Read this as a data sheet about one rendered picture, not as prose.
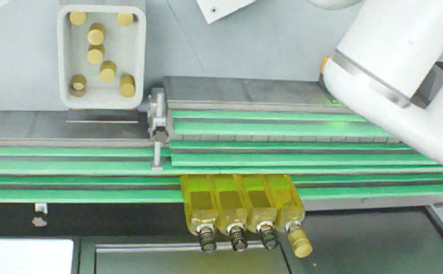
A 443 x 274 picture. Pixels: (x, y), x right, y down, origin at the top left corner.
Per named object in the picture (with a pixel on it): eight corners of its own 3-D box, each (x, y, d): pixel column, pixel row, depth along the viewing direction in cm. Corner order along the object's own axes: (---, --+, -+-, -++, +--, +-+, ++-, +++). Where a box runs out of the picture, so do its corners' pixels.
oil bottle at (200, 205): (178, 174, 107) (189, 240, 90) (180, 153, 104) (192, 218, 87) (202, 174, 108) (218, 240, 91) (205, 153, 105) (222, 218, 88)
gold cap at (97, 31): (88, 22, 96) (87, 29, 92) (106, 22, 97) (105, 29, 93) (88, 37, 98) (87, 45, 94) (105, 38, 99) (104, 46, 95)
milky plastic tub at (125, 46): (65, 90, 105) (60, 108, 98) (61, -7, 93) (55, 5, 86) (140, 91, 108) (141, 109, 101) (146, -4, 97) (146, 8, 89)
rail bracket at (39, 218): (40, 200, 106) (32, 241, 94) (37, 177, 102) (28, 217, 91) (57, 200, 106) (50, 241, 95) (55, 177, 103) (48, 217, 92)
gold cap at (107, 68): (100, 59, 101) (99, 68, 97) (116, 60, 102) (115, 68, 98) (100, 75, 103) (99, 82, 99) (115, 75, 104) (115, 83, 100)
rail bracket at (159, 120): (147, 148, 102) (150, 184, 91) (151, 77, 93) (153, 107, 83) (161, 148, 102) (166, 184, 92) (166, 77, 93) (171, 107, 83)
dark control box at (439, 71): (411, 86, 120) (427, 101, 113) (420, 58, 116) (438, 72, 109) (436, 88, 122) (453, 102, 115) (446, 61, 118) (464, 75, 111)
